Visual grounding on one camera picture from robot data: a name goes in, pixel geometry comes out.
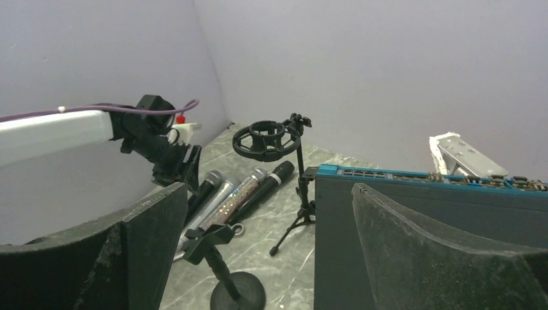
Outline ring mic stand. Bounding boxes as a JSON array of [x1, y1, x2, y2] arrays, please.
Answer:
[[229, 113, 317, 256]]

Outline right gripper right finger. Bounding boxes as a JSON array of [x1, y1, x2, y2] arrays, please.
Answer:
[[352, 183, 547, 309]]

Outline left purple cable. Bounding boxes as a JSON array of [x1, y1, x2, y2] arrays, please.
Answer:
[[0, 99, 201, 124]]

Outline left black mic stand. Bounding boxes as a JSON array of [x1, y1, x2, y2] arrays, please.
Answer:
[[182, 224, 266, 310]]

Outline grey microphone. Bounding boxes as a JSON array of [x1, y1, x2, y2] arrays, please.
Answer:
[[173, 176, 242, 262]]

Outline black wireless microphone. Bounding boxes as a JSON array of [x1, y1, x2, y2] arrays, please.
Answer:
[[228, 161, 295, 225]]

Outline dark blue server chassis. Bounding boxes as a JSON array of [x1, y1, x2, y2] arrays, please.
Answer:
[[314, 164, 547, 309]]

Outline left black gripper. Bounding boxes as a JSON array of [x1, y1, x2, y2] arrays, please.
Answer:
[[152, 145, 202, 189]]

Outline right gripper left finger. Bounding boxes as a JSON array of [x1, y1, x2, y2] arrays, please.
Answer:
[[1, 183, 188, 309]]

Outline white bracket behind chassis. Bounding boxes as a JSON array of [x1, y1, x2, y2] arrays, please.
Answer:
[[428, 132, 508, 178]]

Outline silver ratchet wrench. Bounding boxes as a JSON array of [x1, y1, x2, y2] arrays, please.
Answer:
[[231, 223, 246, 238]]

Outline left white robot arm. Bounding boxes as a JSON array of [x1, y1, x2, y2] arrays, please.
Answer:
[[1, 94, 202, 192]]

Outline glitter handle microphone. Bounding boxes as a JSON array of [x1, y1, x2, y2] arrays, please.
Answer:
[[199, 167, 268, 231]]

